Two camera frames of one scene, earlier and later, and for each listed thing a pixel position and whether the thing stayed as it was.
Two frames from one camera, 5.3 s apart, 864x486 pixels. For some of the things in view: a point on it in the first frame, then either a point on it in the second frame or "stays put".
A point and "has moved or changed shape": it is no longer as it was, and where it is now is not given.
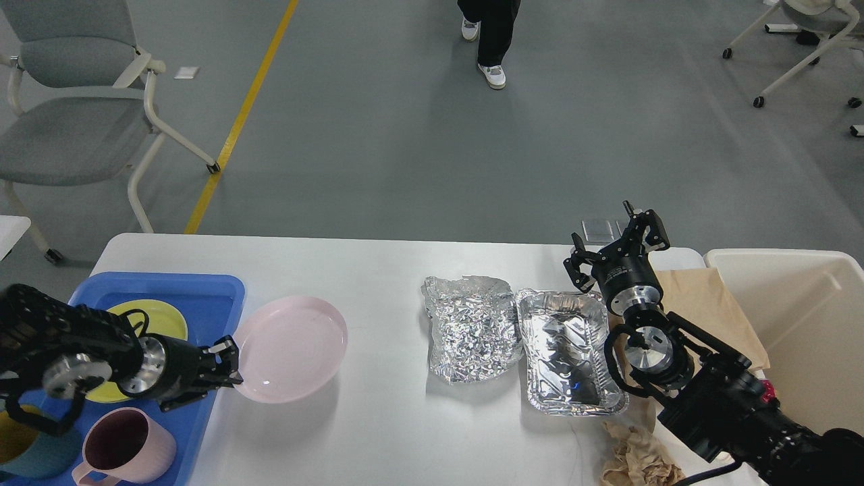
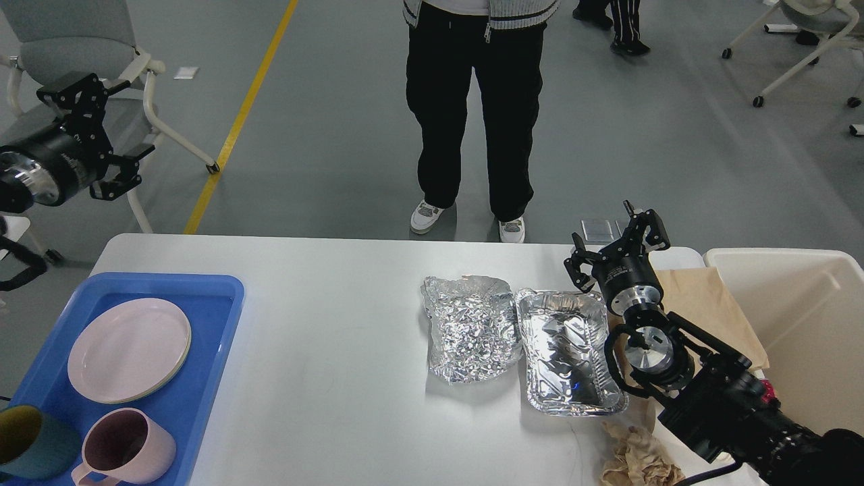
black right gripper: x=626 y=275 stays put
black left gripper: x=163 y=368 -> x=76 y=150
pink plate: x=289 y=349 has moved or changed shape
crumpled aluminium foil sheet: x=475 y=327 stays put
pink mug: x=128 y=446 stays put
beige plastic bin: x=805 y=309 stays put
